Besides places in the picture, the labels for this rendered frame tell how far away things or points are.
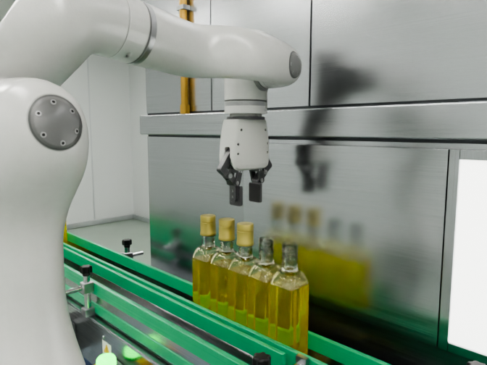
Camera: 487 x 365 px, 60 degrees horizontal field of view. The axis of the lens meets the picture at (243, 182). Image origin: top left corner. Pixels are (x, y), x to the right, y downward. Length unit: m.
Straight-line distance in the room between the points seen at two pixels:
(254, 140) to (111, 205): 6.52
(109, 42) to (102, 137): 6.53
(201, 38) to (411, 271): 0.53
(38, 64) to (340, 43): 0.56
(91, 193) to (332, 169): 6.38
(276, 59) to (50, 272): 0.47
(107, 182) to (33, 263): 6.67
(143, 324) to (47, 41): 0.64
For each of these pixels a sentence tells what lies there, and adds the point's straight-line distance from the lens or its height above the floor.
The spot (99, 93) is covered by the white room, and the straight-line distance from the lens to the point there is 7.13.
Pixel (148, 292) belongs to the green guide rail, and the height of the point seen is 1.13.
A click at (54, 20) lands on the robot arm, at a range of 0.57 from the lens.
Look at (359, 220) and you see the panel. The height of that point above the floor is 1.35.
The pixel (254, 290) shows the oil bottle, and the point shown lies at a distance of 0.84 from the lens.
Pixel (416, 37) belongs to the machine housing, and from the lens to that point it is 0.83.
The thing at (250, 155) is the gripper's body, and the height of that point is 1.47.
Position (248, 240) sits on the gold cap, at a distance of 0.85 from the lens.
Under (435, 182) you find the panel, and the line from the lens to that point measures 0.77.
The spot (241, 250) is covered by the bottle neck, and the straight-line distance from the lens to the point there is 0.86.
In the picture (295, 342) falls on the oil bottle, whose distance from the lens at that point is 0.83.
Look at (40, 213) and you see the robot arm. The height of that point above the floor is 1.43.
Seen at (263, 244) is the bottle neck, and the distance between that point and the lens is 0.82.
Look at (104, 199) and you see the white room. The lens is 7.21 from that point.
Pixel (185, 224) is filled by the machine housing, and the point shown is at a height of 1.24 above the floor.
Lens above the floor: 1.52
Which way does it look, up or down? 7 degrees down
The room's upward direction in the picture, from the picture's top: straight up
